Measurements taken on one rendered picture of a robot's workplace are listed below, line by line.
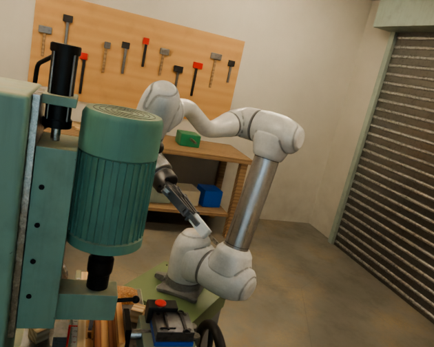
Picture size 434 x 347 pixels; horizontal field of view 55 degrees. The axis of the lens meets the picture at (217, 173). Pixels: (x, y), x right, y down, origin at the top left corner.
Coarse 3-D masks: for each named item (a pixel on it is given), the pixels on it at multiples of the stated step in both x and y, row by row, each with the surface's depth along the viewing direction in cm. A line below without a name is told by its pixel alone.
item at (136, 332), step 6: (126, 312) 108; (126, 318) 105; (126, 324) 103; (126, 330) 101; (132, 330) 106; (138, 330) 107; (144, 330) 107; (150, 330) 108; (126, 336) 101; (132, 336) 106; (138, 336) 106; (126, 342) 102
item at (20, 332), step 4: (20, 328) 122; (24, 328) 122; (28, 328) 122; (52, 328) 125; (16, 332) 120; (20, 332) 120; (24, 332) 121; (52, 332) 123; (16, 336) 118; (20, 336) 119; (24, 336) 119; (52, 336) 122; (16, 340) 117; (20, 340) 117; (24, 340) 118; (28, 340) 118; (48, 340) 120; (16, 344) 115; (20, 344) 116; (24, 344) 116; (28, 344) 116; (32, 344) 117; (36, 344) 117; (40, 344) 117; (44, 344) 118; (48, 344) 118
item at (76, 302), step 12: (60, 288) 98; (72, 288) 100; (84, 288) 101; (108, 288) 103; (60, 300) 97; (72, 300) 98; (84, 300) 99; (96, 300) 100; (108, 300) 100; (60, 312) 98; (72, 312) 99; (84, 312) 100; (96, 312) 100; (108, 312) 101
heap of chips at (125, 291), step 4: (120, 288) 130; (124, 288) 130; (128, 288) 131; (132, 288) 133; (120, 292) 128; (124, 292) 129; (128, 292) 129; (132, 292) 131; (136, 292) 135; (124, 296) 128; (128, 296) 128; (132, 296) 129; (132, 304) 128
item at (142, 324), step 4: (140, 316) 113; (144, 316) 113; (140, 320) 111; (144, 320) 112; (140, 324) 110; (144, 324) 110; (148, 324) 110; (136, 328) 114; (140, 328) 109; (144, 328) 108; (148, 328) 109; (144, 336) 106; (148, 336) 106; (136, 340) 111; (140, 340) 107; (144, 340) 104; (148, 340) 104; (152, 340) 105; (136, 344) 111; (140, 344) 106; (144, 344) 103; (148, 344) 103; (152, 344) 103
